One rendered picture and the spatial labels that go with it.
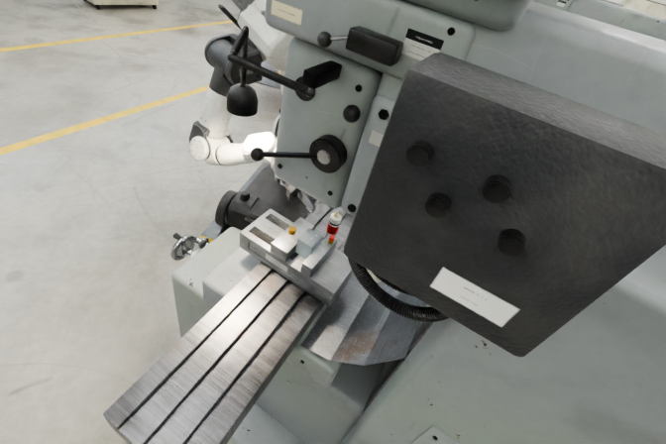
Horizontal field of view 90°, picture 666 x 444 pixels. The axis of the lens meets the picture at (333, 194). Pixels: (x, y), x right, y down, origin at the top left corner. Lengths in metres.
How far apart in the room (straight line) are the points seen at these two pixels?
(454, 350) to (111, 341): 1.75
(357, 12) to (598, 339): 0.53
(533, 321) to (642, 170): 0.15
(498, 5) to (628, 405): 0.54
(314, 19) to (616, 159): 0.44
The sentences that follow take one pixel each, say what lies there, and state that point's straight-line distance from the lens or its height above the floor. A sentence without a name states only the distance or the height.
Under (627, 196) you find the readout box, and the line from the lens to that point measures 0.27.
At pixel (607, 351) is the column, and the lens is 0.57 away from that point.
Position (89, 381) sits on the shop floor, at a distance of 2.03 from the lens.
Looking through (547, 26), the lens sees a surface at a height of 1.75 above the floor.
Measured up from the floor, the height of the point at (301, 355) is 0.83.
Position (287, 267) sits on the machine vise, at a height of 0.99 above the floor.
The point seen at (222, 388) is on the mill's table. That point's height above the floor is 0.93.
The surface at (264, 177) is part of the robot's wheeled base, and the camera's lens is 1.99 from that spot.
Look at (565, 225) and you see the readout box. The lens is 0.28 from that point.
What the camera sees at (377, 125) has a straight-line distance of 0.56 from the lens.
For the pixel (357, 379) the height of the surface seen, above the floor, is 0.73.
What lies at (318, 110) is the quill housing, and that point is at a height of 1.52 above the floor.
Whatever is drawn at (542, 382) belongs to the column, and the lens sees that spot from 0.64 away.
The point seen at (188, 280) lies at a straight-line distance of 1.30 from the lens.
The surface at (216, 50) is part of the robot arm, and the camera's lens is 1.12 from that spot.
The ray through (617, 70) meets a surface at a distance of 0.51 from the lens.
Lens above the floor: 1.79
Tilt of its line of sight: 38 degrees down
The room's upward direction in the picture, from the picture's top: 16 degrees clockwise
